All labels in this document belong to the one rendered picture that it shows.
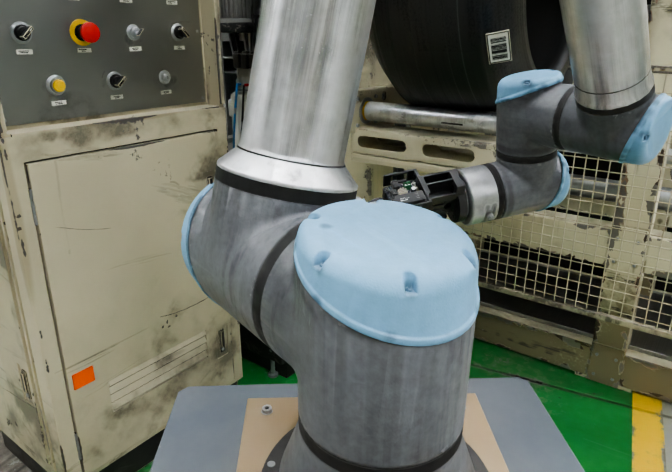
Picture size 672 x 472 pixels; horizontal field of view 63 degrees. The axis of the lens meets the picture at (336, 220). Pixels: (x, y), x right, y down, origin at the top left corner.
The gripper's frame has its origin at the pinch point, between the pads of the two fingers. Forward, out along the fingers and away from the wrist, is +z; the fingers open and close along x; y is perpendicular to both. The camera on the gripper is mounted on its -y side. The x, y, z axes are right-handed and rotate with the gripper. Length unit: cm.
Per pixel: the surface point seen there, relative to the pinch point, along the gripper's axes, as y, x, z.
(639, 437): -93, 22, -80
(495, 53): 9.2, -25.0, -36.3
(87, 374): -48, -13, 55
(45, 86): 1, -50, 46
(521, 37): 10, -27, -42
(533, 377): -107, -6, -66
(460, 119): -8.7, -28.8, -34.1
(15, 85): 4, -47, 50
